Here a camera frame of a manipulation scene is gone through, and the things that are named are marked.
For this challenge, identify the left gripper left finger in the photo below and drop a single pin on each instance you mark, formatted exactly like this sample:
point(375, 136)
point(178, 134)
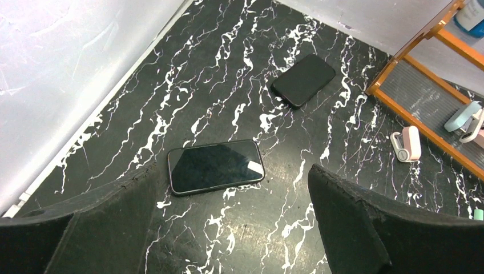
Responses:
point(100, 231)

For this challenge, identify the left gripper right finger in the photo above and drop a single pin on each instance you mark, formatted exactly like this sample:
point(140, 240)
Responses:
point(363, 231)

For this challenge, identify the black phone near left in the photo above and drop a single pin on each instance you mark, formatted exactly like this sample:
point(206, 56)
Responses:
point(212, 167)

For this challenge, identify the black phone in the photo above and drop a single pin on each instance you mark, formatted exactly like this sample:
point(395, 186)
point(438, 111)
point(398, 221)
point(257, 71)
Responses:
point(212, 167)
point(303, 80)

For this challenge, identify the black phone far left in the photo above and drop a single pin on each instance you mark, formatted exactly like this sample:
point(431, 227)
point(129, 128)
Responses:
point(303, 80)

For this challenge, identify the small pink stapler on table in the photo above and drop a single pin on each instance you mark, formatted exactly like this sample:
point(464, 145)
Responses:
point(406, 144)

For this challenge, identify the green white pen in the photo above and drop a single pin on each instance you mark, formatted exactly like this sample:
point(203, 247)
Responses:
point(478, 214)

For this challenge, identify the teal white stapler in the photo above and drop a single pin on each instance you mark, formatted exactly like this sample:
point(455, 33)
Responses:
point(461, 116)

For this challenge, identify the pink white stapler on shelf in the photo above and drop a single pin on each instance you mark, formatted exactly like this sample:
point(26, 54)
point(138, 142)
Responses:
point(474, 127)

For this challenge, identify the orange wooden two-tier shelf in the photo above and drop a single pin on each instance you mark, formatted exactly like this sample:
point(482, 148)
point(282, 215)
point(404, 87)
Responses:
point(427, 101)

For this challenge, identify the blue white round jar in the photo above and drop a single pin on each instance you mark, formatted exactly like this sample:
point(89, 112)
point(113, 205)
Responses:
point(470, 18)

